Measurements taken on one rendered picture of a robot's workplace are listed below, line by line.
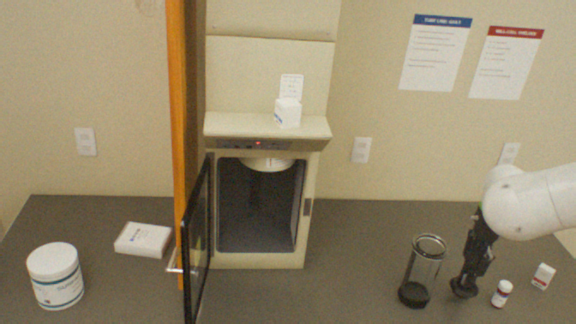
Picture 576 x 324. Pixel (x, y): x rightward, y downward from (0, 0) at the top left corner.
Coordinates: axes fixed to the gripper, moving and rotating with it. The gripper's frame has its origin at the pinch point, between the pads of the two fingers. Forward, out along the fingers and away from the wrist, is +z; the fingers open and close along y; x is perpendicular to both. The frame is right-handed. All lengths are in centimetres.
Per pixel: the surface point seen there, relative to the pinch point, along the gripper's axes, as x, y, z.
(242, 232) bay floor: -70, -23, 3
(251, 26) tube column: -71, -14, -69
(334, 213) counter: -33, -44, 10
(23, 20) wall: -141, -57, -55
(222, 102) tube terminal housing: -77, -14, -49
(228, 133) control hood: -76, -2, -46
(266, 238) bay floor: -62, -20, 3
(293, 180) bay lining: -54, -28, -16
